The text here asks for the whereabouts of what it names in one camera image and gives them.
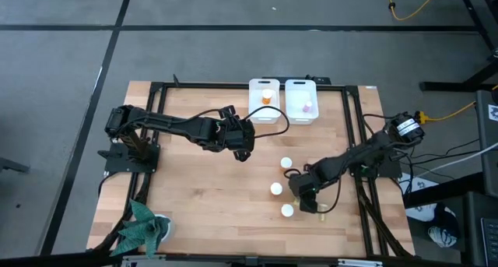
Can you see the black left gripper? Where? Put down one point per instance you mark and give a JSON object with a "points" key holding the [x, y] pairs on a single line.
{"points": [[239, 136]]}

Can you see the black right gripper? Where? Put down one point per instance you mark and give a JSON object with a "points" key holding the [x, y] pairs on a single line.
{"points": [[303, 185]]}

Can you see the purple pill bottle white cap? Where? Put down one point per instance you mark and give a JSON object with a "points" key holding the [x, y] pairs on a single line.
{"points": [[307, 106]]}

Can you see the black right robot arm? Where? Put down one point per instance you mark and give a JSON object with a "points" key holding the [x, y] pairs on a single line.
{"points": [[369, 152]]}

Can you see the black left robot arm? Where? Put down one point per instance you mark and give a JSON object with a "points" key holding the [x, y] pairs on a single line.
{"points": [[171, 125]]}

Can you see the white plastic bin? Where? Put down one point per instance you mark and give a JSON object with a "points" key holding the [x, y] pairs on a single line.
{"points": [[295, 117], [258, 117]]}

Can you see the white plant pot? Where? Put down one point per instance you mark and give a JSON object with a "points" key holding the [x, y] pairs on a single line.
{"points": [[168, 228]]}

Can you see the green artificial plant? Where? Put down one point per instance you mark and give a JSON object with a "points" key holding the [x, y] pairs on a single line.
{"points": [[142, 230]]}

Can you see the black side table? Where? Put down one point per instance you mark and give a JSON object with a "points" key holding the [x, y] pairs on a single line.
{"points": [[470, 220]]}

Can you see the black keyboard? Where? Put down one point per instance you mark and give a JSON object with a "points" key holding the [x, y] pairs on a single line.
{"points": [[490, 239]]}

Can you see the black computer tower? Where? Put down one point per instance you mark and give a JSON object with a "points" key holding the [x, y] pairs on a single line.
{"points": [[488, 150]]}

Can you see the dark grey furniture foot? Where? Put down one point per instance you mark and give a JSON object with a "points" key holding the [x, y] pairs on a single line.
{"points": [[11, 165]]}

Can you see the silver metal bracket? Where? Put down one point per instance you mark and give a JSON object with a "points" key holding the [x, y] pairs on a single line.
{"points": [[360, 263], [142, 263]]}

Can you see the black aluminium table frame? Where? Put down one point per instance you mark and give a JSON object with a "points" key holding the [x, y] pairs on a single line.
{"points": [[194, 86]]}

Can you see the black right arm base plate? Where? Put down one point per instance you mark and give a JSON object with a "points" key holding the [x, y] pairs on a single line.
{"points": [[389, 171]]}

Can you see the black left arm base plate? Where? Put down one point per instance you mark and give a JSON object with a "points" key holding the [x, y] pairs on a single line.
{"points": [[116, 164]]}

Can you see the black desk leg frame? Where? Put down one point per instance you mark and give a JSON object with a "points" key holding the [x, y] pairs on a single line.
{"points": [[439, 86]]}

